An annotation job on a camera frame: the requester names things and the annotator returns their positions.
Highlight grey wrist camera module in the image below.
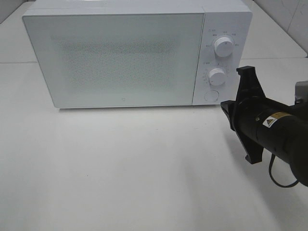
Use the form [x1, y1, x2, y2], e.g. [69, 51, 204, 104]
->
[295, 81, 308, 104]

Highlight white microwave oven body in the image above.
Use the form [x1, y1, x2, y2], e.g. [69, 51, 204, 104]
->
[22, 0, 253, 106]

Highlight white control knob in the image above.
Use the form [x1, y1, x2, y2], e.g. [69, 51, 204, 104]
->
[213, 35, 234, 58]
[208, 68, 226, 86]

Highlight round door release button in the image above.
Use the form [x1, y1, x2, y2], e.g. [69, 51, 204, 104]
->
[204, 90, 219, 102]

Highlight white microwave door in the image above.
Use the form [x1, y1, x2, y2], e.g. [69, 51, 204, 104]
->
[23, 13, 204, 108]

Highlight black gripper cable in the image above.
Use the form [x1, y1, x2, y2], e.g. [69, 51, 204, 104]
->
[268, 154, 301, 188]

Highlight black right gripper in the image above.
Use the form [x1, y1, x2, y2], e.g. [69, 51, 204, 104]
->
[221, 66, 296, 164]

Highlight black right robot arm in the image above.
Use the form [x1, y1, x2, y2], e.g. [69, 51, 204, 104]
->
[220, 66, 308, 188]

